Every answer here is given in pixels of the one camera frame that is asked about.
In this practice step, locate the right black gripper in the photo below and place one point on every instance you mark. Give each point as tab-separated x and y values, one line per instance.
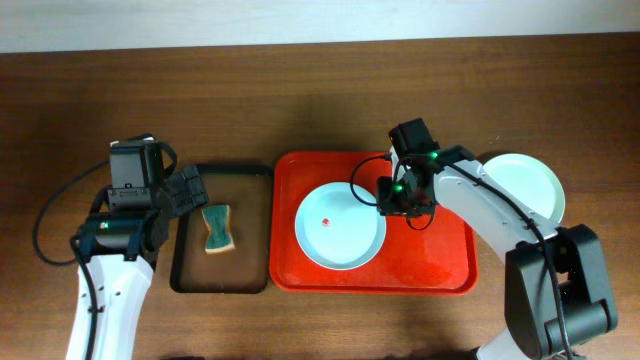
393	198

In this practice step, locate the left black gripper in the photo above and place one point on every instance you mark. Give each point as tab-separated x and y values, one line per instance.
187	187

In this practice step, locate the green and yellow sponge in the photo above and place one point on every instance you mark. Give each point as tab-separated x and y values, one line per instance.
217	219

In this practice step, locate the pale blue plate top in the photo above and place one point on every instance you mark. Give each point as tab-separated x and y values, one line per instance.
338	227

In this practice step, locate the pale blue plate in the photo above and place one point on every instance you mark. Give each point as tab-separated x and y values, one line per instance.
338	227
531	181

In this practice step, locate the pale blue plate bottom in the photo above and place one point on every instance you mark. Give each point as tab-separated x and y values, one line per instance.
531	181

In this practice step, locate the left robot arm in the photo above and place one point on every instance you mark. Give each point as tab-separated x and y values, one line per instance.
116	250

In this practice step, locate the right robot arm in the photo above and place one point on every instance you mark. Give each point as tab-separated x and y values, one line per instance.
557	289

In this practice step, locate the black rectangular tray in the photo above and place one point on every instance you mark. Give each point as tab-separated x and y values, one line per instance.
243	268

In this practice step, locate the red plastic tray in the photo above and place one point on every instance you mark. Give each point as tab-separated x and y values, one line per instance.
426	256

